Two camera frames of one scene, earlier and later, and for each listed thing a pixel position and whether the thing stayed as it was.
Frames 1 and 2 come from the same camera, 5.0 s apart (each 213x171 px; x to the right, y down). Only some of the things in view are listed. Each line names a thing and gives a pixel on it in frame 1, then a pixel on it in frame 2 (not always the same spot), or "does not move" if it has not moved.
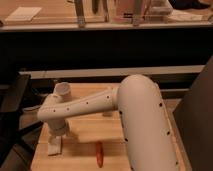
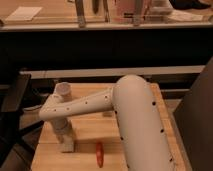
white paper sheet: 23,14 does not move
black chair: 17,138 does not move
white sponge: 54,145 → 66,145
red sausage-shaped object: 99,154 does not move
